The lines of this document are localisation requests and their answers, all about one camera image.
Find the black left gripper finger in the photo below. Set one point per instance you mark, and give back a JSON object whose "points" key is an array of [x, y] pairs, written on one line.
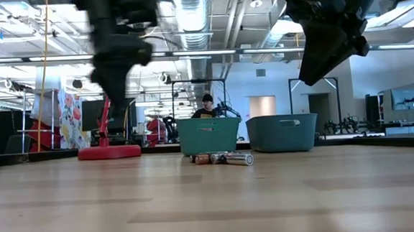
{"points": [[114, 96]]}

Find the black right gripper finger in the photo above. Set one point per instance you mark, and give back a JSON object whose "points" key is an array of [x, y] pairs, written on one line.
{"points": [[322, 51]]}

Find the teal green plastic bin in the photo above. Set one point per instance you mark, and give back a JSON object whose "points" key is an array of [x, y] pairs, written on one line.
{"points": [[208, 143]]}

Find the silver battery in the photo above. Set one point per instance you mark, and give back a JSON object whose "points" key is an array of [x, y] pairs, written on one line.
{"points": [[238, 159], [217, 159]]}

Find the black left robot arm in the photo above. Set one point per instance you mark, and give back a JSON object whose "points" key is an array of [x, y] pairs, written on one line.
{"points": [[114, 10]]}

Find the black background robot arm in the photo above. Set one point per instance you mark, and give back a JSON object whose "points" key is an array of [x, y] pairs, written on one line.
{"points": [[224, 109]]}

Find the black computer monitor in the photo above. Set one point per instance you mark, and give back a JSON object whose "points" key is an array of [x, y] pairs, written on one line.
{"points": [[88, 117]]}

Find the floral patterned banner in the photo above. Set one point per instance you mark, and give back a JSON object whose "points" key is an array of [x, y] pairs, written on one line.
{"points": [[72, 120]]}

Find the black cabinet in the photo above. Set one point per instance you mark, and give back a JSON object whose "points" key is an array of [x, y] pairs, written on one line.
{"points": [[372, 109]]}

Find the black background robot arms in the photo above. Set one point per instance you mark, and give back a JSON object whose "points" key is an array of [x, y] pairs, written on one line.
{"points": [[344, 125]]}

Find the red angled board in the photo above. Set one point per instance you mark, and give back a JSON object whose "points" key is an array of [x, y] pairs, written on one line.
{"points": [[46, 138]]}

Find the person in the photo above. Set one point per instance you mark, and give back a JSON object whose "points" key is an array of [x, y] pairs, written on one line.
{"points": [[204, 113]]}

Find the silver metal stand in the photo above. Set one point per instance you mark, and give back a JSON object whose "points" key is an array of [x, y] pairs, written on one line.
{"points": [[24, 120]]}

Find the blue grey plastic bin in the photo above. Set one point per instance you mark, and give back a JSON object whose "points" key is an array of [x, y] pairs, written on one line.
{"points": [[282, 136]]}

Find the dark grey chair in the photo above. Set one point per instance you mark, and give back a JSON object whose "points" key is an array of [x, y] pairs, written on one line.
{"points": [[18, 145]]}

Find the copper-top black battery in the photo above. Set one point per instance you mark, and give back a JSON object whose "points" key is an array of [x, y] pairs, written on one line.
{"points": [[202, 159]]}

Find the light blue box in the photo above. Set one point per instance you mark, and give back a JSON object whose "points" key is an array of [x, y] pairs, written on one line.
{"points": [[402, 131]]}

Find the black metal frame stand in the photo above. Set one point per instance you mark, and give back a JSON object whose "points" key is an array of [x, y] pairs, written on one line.
{"points": [[329, 77], [197, 81]]}

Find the silver smooth ceiling air duct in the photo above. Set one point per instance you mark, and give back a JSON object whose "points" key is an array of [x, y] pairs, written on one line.
{"points": [[277, 36]]}

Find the red camera stand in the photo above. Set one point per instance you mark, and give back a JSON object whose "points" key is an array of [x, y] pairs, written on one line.
{"points": [[108, 152]]}

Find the silver ribbed ceiling air duct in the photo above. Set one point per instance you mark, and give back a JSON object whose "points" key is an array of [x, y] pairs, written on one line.
{"points": [[192, 16]]}

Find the black overhead frame bar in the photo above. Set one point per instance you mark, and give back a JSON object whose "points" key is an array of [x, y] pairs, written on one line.
{"points": [[206, 52]]}

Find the grey wall monitor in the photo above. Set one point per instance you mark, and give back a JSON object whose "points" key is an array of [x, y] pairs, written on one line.
{"points": [[405, 98]]}

